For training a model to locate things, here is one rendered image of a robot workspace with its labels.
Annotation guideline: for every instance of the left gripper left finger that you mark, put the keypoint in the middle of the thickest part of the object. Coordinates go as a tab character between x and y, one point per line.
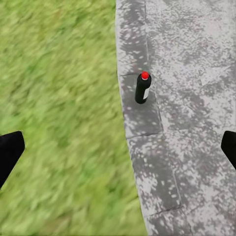
11	147

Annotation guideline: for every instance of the pesticide atomizer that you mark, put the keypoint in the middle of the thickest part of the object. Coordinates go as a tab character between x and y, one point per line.
142	87

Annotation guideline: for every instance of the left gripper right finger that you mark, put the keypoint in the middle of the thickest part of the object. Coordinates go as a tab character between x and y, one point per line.
228	146

